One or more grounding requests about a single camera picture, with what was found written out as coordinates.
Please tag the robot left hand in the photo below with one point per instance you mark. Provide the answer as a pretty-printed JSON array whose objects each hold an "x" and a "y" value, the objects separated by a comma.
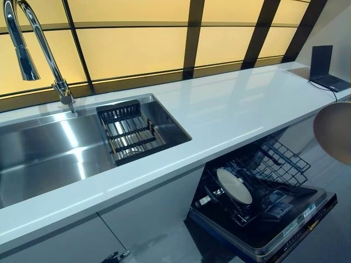
[{"x": 116, "y": 258}]

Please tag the cream deep round plate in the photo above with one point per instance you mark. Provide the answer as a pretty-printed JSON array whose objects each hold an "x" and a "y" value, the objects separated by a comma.
[{"x": 234, "y": 187}]

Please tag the black dishwasher door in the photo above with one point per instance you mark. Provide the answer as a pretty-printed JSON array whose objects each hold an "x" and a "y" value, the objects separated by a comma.
[{"x": 260, "y": 235}]

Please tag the white cabinet door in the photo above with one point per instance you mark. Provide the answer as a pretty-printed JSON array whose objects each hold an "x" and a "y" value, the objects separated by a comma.
[
  {"x": 297, "y": 137},
  {"x": 153, "y": 205},
  {"x": 55, "y": 243}
]

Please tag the black dish drying rack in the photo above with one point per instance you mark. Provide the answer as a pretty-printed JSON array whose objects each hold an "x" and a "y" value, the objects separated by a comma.
[{"x": 131, "y": 134}]

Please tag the stainless steel sink basin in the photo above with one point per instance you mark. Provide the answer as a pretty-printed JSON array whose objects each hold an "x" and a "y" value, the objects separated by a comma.
[{"x": 55, "y": 142}]

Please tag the chrome gooseneck kitchen faucet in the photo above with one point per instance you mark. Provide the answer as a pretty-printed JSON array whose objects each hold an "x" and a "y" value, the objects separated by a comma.
[{"x": 46, "y": 52}]

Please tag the black open laptop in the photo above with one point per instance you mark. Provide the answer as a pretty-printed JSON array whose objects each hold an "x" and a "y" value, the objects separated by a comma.
[{"x": 322, "y": 60}]

